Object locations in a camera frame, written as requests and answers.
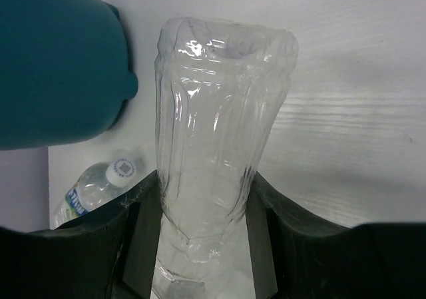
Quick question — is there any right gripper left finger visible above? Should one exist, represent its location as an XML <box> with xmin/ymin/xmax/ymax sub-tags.
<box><xmin>1</xmin><ymin>172</ymin><xmax>162</xmax><ymax>298</ymax></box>

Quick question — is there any large crushed clear bottle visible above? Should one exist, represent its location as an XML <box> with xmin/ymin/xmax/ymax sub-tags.
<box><xmin>152</xmin><ymin>17</ymin><xmax>298</xmax><ymax>298</ymax></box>

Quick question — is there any teal bin with yellow rim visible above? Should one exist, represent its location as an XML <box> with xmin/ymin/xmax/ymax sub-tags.
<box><xmin>1</xmin><ymin>0</ymin><xmax>138</xmax><ymax>150</ymax></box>

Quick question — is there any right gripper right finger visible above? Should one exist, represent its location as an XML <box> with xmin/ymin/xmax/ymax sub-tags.
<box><xmin>244</xmin><ymin>172</ymin><xmax>425</xmax><ymax>298</ymax></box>

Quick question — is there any green label water bottle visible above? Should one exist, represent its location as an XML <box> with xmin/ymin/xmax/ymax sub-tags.
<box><xmin>51</xmin><ymin>153</ymin><xmax>143</xmax><ymax>229</ymax></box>

